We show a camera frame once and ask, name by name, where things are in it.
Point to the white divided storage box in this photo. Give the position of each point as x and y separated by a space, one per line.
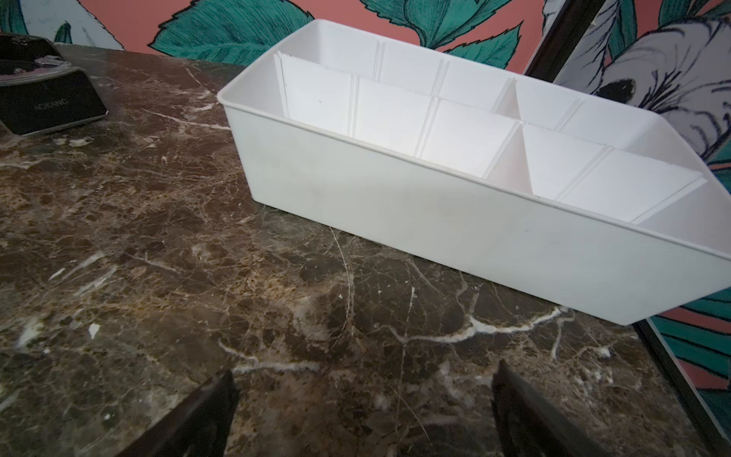
581 201

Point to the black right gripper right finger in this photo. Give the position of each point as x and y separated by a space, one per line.
529 425

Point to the black belt with metal buckle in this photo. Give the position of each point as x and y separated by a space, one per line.
41 91

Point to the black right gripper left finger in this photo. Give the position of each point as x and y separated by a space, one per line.
198 426

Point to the black frame post right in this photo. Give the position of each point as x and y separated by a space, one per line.
565 23

